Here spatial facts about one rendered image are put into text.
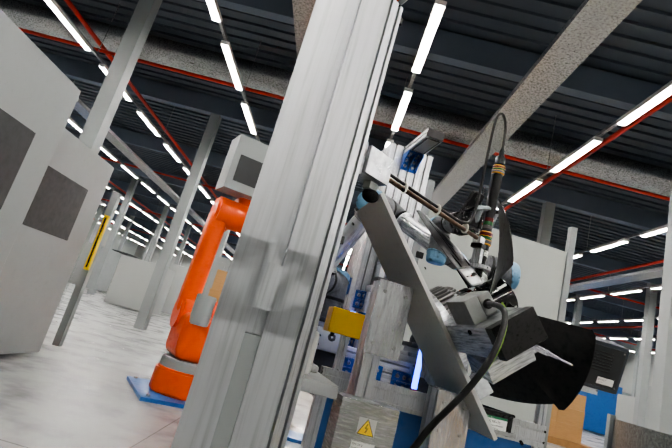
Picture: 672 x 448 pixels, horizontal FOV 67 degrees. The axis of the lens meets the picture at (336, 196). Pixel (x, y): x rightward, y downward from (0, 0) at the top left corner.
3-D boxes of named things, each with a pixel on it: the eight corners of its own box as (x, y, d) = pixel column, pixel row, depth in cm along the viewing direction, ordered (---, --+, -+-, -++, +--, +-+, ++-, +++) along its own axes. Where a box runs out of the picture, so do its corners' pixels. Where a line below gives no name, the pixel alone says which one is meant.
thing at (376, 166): (361, 172, 120) (369, 140, 122) (340, 173, 125) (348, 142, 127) (387, 189, 127) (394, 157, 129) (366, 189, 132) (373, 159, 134)
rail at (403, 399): (317, 389, 180) (323, 366, 182) (315, 387, 184) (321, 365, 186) (543, 448, 192) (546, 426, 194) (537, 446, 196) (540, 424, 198)
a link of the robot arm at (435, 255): (453, 269, 195) (458, 242, 197) (438, 261, 187) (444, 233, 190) (435, 267, 200) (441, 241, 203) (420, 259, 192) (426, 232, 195)
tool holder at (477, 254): (481, 265, 160) (487, 236, 162) (461, 263, 165) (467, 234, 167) (494, 273, 166) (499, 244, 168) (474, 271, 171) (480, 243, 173)
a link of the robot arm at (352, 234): (325, 299, 231) (401, 207, 222) (302, 291, 221) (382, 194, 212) (313, 282, 239) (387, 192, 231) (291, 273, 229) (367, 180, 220)
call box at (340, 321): (326, 334, 182) (334, 305, 185) (321, 333, 192) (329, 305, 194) (368, 346, 184) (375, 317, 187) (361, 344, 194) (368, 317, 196)
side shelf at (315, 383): (237, 374, 117) (241, 360, 117) (235, 359, 151) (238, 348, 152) (336, 400, 120) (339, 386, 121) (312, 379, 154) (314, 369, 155)
